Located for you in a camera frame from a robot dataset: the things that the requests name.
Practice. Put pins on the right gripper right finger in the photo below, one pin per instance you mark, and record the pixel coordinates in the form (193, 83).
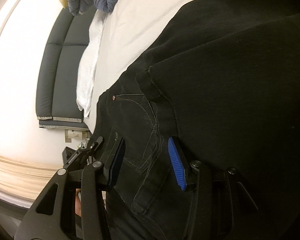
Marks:
(225, 203)

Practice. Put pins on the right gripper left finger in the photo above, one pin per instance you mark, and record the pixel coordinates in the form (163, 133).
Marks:
(71, 205)

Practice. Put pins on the black denim pants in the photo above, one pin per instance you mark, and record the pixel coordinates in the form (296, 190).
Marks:
(232, 100)

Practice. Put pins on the person's left hand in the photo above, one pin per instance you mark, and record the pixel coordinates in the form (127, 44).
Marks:
(78, 209)

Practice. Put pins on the dark grey padded headboard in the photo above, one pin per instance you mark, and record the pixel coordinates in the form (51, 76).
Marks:
(56, 105)

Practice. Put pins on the white bed sheet mattress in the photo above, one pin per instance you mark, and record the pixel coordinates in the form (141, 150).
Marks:
(118, 39)

